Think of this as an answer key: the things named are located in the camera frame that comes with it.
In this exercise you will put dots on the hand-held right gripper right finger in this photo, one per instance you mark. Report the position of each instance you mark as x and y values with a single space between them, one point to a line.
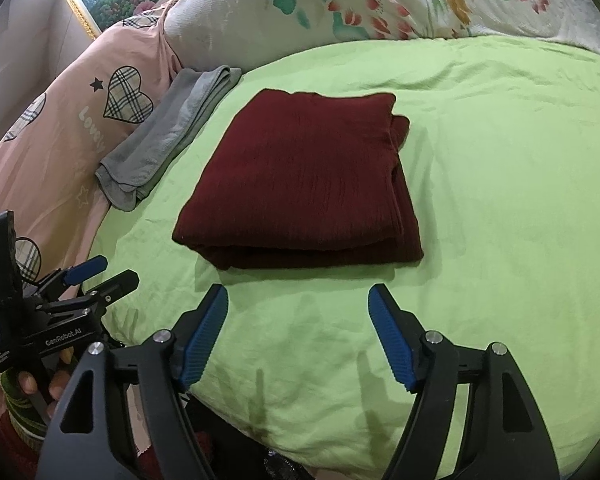
392 335

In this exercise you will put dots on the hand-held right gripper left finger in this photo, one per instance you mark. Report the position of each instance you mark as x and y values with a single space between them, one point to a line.
205 340

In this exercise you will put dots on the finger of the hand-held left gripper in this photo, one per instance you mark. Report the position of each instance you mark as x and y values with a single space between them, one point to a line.
115 287
85 269

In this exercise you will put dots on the dark red sweater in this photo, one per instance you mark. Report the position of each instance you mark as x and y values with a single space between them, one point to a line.
300 180

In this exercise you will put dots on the person's left hand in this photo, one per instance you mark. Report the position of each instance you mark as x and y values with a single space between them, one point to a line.
60 385

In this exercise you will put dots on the person's dark red clothing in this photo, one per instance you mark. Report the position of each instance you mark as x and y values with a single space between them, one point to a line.
205 452

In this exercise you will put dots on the pink duvet with plaid hearts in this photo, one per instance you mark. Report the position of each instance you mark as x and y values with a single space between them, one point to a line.
55 135

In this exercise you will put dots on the grey folded cloth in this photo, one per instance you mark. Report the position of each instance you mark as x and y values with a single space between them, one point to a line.
165 130

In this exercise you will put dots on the light green bed sheet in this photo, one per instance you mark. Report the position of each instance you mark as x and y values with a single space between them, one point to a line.
505 185

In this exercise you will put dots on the white floral pillow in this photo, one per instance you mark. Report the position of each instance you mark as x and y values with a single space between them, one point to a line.
220 25

